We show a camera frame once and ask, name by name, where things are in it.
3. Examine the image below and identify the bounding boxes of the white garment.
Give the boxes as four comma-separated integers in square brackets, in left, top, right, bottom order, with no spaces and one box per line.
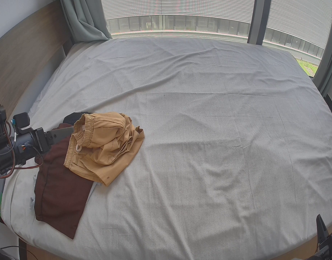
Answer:
[29,174,104,216]

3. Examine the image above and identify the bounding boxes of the bed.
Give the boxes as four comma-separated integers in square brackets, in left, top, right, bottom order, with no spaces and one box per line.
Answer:
[0,0,332,260]

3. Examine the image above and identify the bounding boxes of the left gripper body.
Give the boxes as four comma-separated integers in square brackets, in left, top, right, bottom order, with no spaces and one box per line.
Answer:
[16,127,51,164]

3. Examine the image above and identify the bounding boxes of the tan shorts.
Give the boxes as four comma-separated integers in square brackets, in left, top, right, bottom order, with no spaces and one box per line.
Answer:
[64,112,145,187]

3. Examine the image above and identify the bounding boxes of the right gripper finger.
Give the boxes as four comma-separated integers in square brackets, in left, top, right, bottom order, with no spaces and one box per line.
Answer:
[316,214,329,244]

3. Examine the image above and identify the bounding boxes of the brown garment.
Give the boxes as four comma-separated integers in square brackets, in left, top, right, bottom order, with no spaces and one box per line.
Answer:
[34,123,94,240]

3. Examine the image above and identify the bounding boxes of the black garment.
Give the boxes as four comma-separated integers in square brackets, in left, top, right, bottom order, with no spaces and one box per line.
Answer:
[64,112,87,125]

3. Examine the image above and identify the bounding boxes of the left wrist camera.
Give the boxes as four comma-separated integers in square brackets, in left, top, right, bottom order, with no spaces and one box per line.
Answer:
[12,113,34,135]

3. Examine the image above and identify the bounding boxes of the grey-green curtain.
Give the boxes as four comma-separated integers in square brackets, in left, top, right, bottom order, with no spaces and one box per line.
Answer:
[313,0,332,99]
[57,0,112,43]

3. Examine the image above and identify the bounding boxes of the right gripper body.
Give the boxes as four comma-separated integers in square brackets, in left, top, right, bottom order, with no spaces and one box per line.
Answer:
[315,233,332,260]

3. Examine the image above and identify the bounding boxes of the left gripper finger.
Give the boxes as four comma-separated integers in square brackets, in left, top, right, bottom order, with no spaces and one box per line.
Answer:
[46,126,75,147]

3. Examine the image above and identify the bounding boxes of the window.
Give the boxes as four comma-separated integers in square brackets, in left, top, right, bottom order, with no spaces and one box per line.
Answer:
[97,0,332,78]

